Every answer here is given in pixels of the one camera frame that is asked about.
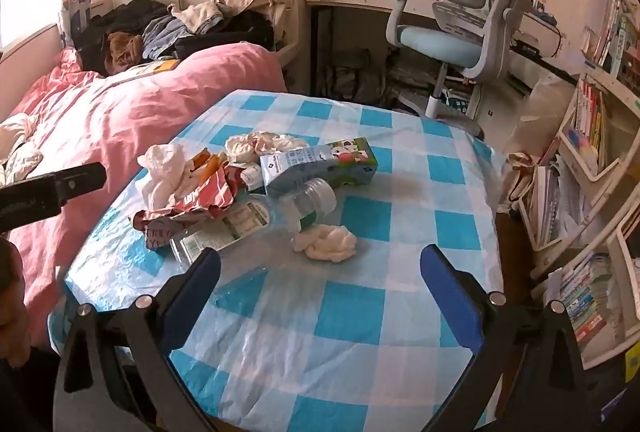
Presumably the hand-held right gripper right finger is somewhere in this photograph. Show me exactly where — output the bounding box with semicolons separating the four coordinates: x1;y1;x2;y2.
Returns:
419;243;588;432

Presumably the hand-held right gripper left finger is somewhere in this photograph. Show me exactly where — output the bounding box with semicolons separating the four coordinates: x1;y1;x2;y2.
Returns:
52;247;223;432

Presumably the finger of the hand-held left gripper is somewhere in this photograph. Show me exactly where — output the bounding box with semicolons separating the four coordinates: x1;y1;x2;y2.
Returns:
0;162;107;233

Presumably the large white tissue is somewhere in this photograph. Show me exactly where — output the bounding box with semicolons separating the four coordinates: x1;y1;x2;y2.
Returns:
137;143;201;210

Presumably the clear plastic bottle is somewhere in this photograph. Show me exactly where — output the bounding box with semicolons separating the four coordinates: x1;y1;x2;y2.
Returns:
170;177;337;263

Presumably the red snack wrapper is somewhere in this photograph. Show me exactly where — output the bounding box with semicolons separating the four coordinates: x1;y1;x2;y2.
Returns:
131;162;246;253

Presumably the orange peel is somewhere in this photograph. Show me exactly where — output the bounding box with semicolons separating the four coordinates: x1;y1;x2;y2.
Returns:
187;149;233;178

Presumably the small white tissue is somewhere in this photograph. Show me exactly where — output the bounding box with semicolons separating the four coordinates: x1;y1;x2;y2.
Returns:
292;223;358;261

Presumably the light blue milk carton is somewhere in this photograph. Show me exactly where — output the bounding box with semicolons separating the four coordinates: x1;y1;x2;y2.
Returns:
260;137;378;198

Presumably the person's left hand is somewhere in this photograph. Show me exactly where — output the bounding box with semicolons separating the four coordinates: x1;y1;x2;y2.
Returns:
0;239;32;365

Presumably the pink duvet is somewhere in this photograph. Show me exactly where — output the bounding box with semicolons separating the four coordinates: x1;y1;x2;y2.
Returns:
0;43;288;348

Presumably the white crumpled clothing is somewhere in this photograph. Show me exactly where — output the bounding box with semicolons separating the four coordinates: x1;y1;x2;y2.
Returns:
0;112;45;185

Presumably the blue white checked tablecloth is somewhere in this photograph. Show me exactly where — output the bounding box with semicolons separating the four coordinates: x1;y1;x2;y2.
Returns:
47;90;506;432

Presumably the stack of lying books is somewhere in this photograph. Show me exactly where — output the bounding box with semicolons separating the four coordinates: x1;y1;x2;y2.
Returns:
545;252;623;355

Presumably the tote bag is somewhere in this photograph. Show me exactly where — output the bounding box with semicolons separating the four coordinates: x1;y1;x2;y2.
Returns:
507;152;538;213

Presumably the yellow book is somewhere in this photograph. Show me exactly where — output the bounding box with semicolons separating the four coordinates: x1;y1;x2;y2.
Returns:
107;58;181;86

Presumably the pile of notebooks and papers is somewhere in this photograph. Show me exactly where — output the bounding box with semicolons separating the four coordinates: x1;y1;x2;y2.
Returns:
520;139;596;248

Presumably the brown garment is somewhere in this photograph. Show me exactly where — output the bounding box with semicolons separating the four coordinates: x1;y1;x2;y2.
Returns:
107;32;146;68

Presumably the blue denim garment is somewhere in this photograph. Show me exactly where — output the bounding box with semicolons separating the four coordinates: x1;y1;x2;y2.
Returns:
142;15;193;60

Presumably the white bookshelf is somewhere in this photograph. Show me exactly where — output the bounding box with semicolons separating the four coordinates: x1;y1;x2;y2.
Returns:
520;0;640;370

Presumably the white plastic bag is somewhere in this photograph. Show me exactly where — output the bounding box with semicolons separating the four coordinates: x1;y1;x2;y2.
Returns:
500;75;578;163

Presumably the white shirt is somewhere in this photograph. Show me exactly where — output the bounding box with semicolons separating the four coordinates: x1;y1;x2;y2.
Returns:
172;2;226;36

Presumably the black clothing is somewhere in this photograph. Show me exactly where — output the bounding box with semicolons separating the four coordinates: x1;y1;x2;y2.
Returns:
172;10;276;60

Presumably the row of red-spined books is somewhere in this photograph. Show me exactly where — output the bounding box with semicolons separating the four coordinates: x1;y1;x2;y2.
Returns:
572;80;608;163

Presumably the grey backpack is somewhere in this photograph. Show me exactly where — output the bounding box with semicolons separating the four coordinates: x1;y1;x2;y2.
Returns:
320;50;388;106

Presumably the grey blue office chair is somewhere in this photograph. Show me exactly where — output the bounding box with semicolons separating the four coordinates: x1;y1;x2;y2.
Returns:
385;0;540;140

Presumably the white printer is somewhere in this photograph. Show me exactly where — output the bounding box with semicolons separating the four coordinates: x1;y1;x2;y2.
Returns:
515;12;563;58

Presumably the row of upright books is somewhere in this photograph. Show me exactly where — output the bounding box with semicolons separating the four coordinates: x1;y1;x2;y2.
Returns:
582;0;640;83

